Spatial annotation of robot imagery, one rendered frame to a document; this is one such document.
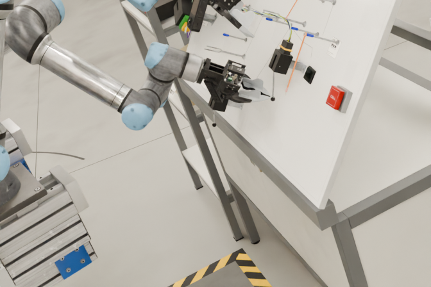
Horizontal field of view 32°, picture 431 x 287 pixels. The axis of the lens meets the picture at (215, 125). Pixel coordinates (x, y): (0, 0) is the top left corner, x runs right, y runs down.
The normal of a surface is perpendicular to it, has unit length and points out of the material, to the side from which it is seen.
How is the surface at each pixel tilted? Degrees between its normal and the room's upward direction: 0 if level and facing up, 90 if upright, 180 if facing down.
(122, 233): 0
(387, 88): 0
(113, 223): 0
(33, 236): 90
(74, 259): 90
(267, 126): 52
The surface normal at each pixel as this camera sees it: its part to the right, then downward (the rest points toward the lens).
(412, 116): -0.31, -0.83
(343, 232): 0.35, 0.35
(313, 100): -0.89, -0.18
